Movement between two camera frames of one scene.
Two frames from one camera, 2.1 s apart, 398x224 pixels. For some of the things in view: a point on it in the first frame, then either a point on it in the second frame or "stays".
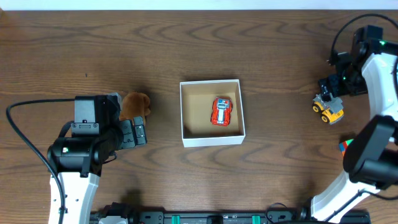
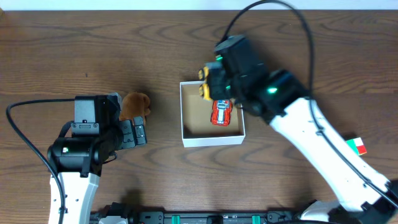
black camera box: x=336 y=58 → x=242 y=60
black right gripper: x=329 y=86 → x=214 y=82
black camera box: x=94 y=113 stays
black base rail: x=224 y=216 stays
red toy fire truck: x=221 y=110 stays
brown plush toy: x=134 y=104 stays
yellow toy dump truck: x=332 y=111 → x=204 y=89
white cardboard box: x=196 y=101 stays
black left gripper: x=125 y=134 stays
